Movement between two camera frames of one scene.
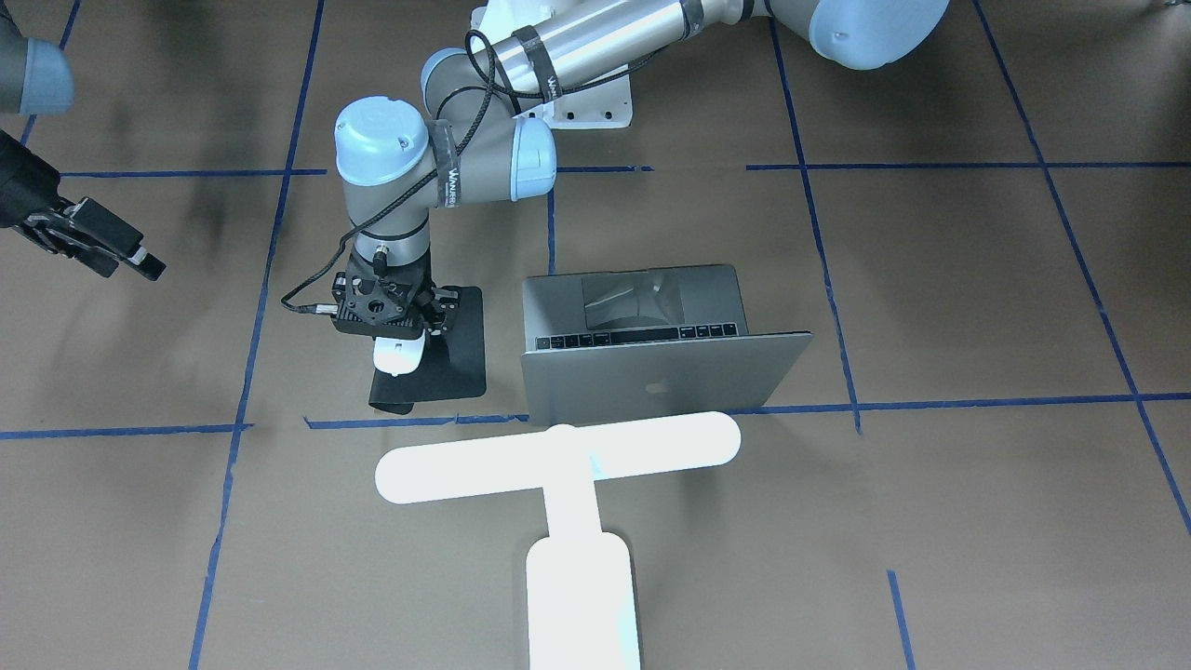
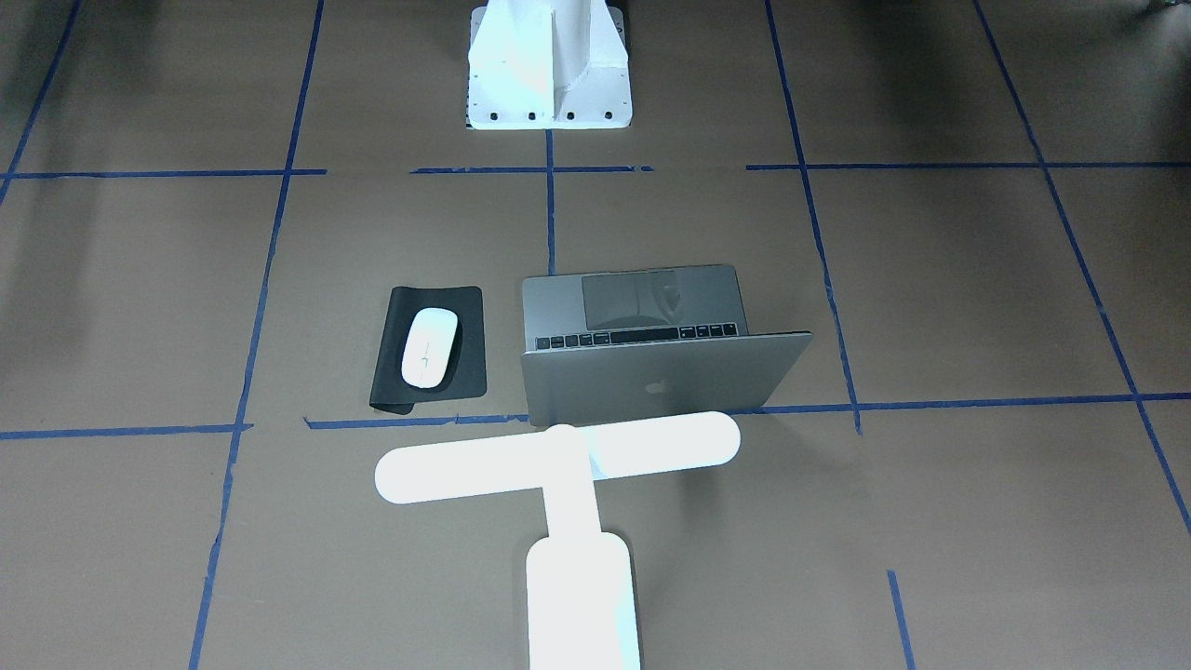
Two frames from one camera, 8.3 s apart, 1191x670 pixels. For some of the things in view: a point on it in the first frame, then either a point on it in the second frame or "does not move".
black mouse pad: [452, 366] does not move
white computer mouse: [396, 356] → [428, 346]
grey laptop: [644, 342] does not move
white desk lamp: [582, 606] does not move
